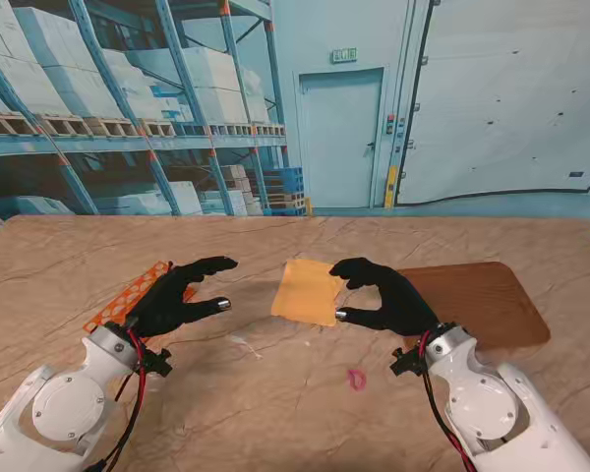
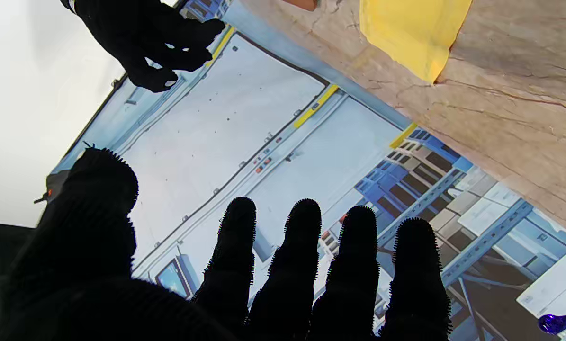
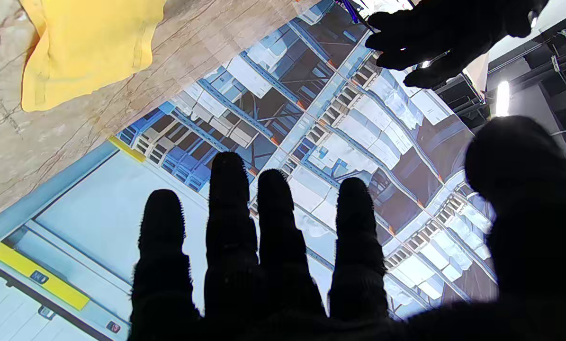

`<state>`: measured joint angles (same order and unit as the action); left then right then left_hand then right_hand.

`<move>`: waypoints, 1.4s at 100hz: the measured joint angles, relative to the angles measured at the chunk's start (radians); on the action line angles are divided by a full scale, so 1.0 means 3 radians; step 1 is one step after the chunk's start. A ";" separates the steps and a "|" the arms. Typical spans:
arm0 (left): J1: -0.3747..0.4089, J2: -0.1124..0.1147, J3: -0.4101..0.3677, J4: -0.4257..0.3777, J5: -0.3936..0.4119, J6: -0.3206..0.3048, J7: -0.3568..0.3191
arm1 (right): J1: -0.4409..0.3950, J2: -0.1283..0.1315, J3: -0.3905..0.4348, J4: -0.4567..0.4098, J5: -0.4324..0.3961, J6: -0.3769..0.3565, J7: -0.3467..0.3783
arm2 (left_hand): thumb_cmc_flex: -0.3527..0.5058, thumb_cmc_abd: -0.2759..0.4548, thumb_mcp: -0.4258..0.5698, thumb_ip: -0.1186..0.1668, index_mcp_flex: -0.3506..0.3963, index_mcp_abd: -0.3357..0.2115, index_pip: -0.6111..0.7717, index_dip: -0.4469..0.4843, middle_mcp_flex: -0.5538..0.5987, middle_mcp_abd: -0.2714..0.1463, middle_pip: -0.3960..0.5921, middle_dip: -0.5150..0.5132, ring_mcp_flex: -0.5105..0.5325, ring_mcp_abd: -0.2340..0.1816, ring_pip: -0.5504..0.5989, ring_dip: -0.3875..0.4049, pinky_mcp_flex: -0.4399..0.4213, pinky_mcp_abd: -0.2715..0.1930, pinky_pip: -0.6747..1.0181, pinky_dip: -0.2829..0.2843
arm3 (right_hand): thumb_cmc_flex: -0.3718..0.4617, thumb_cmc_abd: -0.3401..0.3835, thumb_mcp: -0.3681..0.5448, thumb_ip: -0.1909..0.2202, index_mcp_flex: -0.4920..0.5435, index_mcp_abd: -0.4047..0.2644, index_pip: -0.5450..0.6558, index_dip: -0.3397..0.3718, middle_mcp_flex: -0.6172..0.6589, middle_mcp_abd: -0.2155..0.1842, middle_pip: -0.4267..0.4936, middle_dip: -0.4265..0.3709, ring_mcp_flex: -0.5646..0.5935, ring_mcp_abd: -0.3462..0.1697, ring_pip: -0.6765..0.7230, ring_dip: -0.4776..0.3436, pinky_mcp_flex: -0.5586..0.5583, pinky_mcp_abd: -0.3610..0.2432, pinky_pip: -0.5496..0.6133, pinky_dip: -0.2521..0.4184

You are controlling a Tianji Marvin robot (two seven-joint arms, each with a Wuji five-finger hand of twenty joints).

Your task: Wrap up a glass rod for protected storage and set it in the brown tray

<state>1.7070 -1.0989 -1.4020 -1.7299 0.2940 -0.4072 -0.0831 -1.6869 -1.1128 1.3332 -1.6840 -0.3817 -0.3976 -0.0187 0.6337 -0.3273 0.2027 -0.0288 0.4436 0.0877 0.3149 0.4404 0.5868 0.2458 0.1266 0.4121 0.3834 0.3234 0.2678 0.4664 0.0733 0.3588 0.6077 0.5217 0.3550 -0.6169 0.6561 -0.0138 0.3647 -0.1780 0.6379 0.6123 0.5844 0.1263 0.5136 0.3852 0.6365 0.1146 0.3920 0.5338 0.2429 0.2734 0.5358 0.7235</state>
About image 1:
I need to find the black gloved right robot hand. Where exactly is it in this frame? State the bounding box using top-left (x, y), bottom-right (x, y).
top-left (327, 257), bottom-right (442, 341)

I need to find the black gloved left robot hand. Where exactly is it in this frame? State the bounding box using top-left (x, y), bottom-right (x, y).
top-left (125, 255), bottom-right (240, 340)

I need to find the yellow cloth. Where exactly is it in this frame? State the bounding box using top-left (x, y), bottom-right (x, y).
top-left (269, 259), bottom-right (346, 328)

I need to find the orange test tube rack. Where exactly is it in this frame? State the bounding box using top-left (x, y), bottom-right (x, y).
top-left (82, 259), bottom-right (198, 335)

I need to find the brown wooden tray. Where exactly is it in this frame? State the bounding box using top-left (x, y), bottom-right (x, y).
top-left (396, 261), bottom-right (552, 353)

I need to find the white tape scrap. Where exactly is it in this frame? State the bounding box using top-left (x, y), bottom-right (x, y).
top-left (228, 334), bottom-right (265, 361)

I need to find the printed warehouse backdrop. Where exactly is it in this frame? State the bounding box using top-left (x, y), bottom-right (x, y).
top-left (0, 0), bottom-right (590, 220)

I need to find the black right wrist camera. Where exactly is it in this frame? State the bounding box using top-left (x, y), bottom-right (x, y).
top-left (390, 346), bottom-right (427, 378)

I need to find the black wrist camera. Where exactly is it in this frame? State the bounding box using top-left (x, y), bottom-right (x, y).
top-left (140, 346), bottom-right (173, 379)
top-left (390, 346), bottom-right (427, 378)

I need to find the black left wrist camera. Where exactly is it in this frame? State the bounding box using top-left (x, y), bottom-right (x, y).
top-left (140, 346), bottom-right (173, 379)

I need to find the red black left arm cable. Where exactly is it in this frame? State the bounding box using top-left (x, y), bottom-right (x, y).
top-left (90, 328), bottom-right (151, 472)

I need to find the red black arm cable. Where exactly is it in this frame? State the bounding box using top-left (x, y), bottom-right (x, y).
top-left (90, 328), bottom-right (151, 472)
top-left (417, 331), bottom-right (478, 472)

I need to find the red black right arm cable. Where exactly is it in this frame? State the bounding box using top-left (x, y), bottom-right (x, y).
top-left (417, 331), bottom-right (478, 472)

